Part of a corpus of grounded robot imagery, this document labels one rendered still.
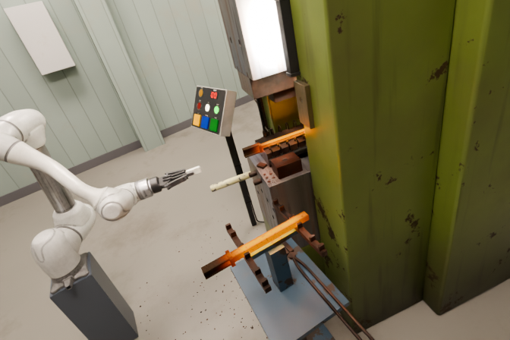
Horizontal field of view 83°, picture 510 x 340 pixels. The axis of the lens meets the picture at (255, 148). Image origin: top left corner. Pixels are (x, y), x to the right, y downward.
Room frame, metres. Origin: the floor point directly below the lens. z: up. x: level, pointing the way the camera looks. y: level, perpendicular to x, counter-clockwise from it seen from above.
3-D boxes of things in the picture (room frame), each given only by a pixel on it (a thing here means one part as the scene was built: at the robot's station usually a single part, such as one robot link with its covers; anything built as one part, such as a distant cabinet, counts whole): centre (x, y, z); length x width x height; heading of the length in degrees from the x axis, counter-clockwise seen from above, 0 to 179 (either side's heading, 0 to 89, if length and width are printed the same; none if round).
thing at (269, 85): (1.32, -0.23, 1.32); 0.42 x 0.20 x 0.10; 101
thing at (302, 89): (0.99, -0.22, 1.27); 0.09 x 0.02 x 0.17; 11
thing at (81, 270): (1.13, 1.10, 0.63); 0.22 x 0.18 x 0.06; 24
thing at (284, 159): (1.11, -0.12, 0.95); 0.12 x 0.09 x 0.07; 101
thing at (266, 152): (1.32, -0.23, 0.96); 0.42 x 0.20 x 0.09; 101
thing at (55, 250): (1.15, 1.11, 0.77); 0.18 x 0.16 x 0.22; 173
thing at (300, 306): (0.73, 0.02, 0.67); 0.40 x 0.30 x 0.02; 20
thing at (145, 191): (1.14, 0.54, 1.00); 0.09 x 0.06 x 0.09; 11
